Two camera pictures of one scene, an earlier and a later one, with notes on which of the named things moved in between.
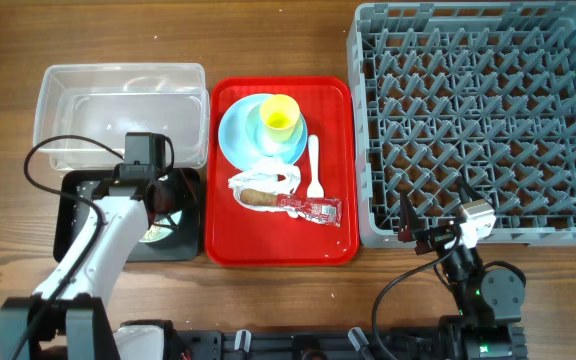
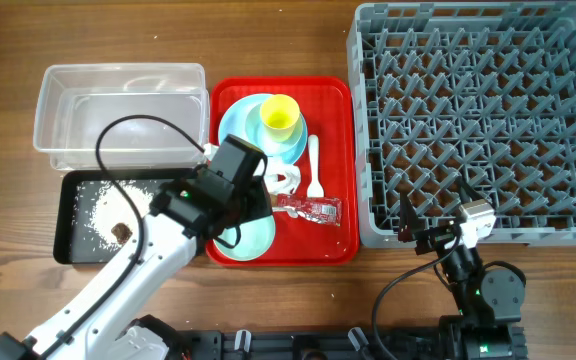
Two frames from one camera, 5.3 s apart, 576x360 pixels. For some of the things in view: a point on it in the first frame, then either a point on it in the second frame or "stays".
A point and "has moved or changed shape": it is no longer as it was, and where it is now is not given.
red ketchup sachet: (321, 210) stays
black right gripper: (433, 238) stays
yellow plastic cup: (280, 114) stays
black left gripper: (175, 180) -> (262, 206)
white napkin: (270, 174) stays
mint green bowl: (158, 232) has moved or changed shape
